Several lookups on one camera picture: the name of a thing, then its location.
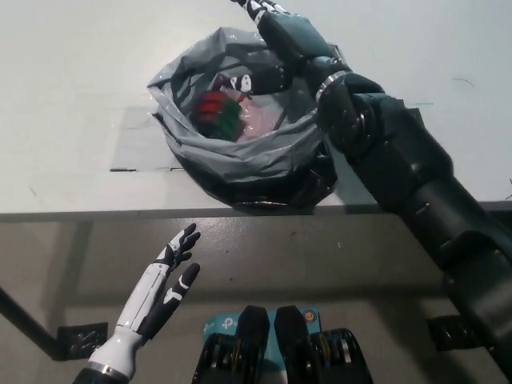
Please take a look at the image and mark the grey plastic bag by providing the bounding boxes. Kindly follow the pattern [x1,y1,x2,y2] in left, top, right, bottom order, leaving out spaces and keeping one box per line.
[146,26,345,210]

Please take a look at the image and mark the black ribbed robot torso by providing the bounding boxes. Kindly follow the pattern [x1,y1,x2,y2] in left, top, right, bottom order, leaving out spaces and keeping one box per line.
[190,306,371,384]

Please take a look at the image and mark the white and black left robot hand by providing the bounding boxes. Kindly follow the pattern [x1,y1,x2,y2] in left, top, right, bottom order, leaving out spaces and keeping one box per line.
[89,223,202,378]

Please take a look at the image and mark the rubik's cube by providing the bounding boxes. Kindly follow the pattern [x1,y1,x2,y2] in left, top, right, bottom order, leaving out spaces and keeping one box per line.
[191,90,245,142]

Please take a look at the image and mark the teal tp-link box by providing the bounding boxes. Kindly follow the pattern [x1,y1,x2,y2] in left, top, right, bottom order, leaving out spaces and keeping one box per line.
[201,306,321,367]

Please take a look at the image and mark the clear tape patch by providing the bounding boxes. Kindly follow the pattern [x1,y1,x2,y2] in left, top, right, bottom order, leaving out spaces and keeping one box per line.
[110,106,189,174]

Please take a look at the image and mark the pink packet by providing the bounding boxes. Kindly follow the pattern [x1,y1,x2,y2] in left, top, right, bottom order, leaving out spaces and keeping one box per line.
[235,95,281,142]

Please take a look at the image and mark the black table leg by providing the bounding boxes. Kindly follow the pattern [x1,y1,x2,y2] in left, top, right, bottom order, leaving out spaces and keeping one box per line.
[0,275,67,363]

